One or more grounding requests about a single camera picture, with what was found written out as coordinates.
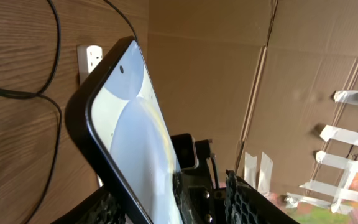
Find black charging cable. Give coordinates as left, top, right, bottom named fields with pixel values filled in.
left=0, top=0, right=139, bottom=224

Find white power strip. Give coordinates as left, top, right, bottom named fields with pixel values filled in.
left=77, top=45, right=103, bottom=85

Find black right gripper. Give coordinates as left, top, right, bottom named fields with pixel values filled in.
left=185, top=139, right=226, bottom=224

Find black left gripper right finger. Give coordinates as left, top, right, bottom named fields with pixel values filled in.
left=225, top=170, right=298, bottom=224

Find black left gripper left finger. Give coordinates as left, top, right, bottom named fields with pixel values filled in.
left=52, top=187, right=126, bottom=224

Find blue Samsung smartphone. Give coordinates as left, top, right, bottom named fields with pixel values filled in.
left=65, top=36, right=182, bottom=223

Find white tape strips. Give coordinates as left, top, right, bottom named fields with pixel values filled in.
left=243, top=90, right=358, bottom=215

